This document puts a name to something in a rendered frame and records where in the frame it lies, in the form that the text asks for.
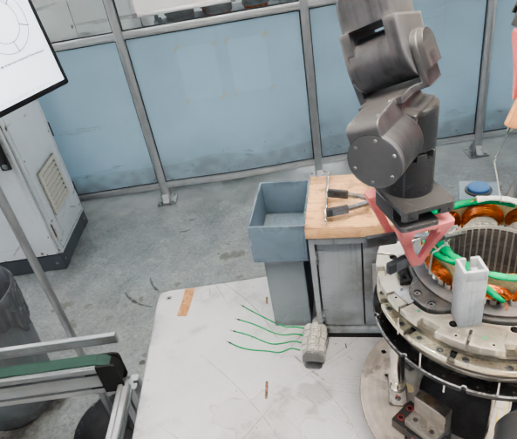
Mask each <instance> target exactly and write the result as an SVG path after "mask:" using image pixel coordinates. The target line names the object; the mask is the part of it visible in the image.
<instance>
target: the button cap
mask: <svg viewBox="0 0 517 439"><path fill-rule="evenodd" d="M467 191H469V192H471V193H475V194H484V193H488V192H489V191H490V185H488V184H487V183H486V182H483V181H473V182H471V183H469V184H468V186H467Z"/></svg>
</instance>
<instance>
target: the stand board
mask: <svg viewBox="0 0 517 439"><path fill-rule="evenodd" d="M326 181H327V176H319V177H310V188H309V196H308V204H307V212H306V220H305V227H304V232H305V239H306V240H308V239H333V238H357V237H366V236H367V235H373V234H380V233H384V229H383V228H382V227H381V225H380V223H379V221H378V218H377V217H376V215H375V213H374V212H373V211H372V215H369V206H364V207H361V208H358V209H355V210H352V211H349V213H347V214H343V215H337V216H333V217H328V225H327V226H325V225H324V211H325V196H326ZM330 189H339V190H348V191H349V192H353V193H357V194H363V195H364V191H366V190H369V189H367V185H366V184H364V183H362V182H361V181H360V180H358V179H357V178H356V177H355V176H354V174H348V175H334V176H330ZM363 201H366V200H362V199H353V198H348V199H338V198H329V207H334V206H342V205H348V206H351V205H354V204H357V203H360V202H363Z"/></svg>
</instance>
